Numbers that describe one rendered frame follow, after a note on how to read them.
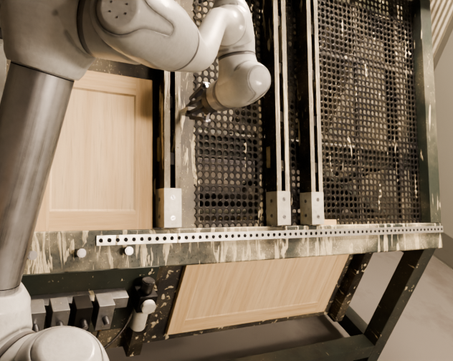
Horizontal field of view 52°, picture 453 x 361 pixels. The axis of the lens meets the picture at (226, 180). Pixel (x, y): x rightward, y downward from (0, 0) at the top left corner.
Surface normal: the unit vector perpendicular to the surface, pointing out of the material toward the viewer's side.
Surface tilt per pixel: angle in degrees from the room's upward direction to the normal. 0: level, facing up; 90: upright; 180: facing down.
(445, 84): 90
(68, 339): 3
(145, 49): 123
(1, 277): 79
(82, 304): 0
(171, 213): 58
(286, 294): 90
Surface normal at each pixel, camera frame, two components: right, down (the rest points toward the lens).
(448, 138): -0.83, -0.01
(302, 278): 0.45, 0.47
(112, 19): -0.09, 0.03
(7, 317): 0.82, 0.17
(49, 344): 0.35, -0.84
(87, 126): 0.52, -0.07
